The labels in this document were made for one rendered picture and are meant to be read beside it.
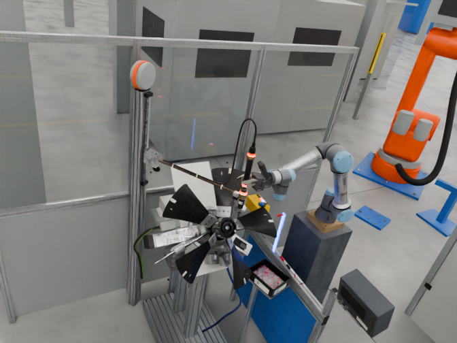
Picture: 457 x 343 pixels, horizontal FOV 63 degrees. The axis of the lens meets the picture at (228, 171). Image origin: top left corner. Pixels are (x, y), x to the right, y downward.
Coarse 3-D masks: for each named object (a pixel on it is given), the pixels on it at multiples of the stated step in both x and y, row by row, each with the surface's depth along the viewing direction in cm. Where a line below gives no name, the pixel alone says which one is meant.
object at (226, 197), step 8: (216, 168) 224; (224, 168) 223; (216, 176) 223; (224, 176) 222; (232, 176) 221; (224, 184) 221; (232, 184) 220; (240, 184) 219; (216, 192) 222; (224, 192) 220; (216, 200) 221; (224, 200) 219; (232, 200) 217
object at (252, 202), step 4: (248, 196) 267; (252, 196) 268; (256, 196) 269; (260, 196) 270; (248, 200) 267; (252, 200) 264; (256, 200) 264; (260, 200) 265; (248, 204) 267; (252, 204) 262; (256, 204) 260; (268, 204) 263; (248, 208) 268; (252, 208) 263; (256, 208) 258; (268, 208) 261
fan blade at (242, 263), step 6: (234, 246) 219; (234, 252) 215; (234, 258) 213; (240, 258) 222; (234, 264) 211; (240, 264) 218; (246, 264) 226; (234, 270) 210; (240, 270) 216; (246, 270) 223; (234, 276) 209; (240, 276) 214; (246, 276) 221; (234, 282) 209; (240, 282) 214; (234, 288) 209
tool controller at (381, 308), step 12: (348, 276) 190; (360, 276) 189; (348, 288) 187; (360, 288) 184; (372, 288) 184; (348, 300) 190; (360, 300) 180; (372, 300) 179; (384, 300) 178; (360, 312) 183; (372, 312) 174; (384, 312) 173; (360, 324) 187; (372, 324) 177; (384, 324) 181; (372, 336) 182
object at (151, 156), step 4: (148, 148) 231; (144, 152) 227; (148, 152) 228; (152, 152) 229; (156, 152) 229; (160, 152) 230; (144, 156) 228; (148, 156) 227; (152, 156) 225; (156, 156) 226; (160, 156) 229; (144, 160) 230; (148, 160) 228; (152, 160) 226; (156, 160) 226; (148, 164) 229; (152, 164) 228; (156, 164) 228
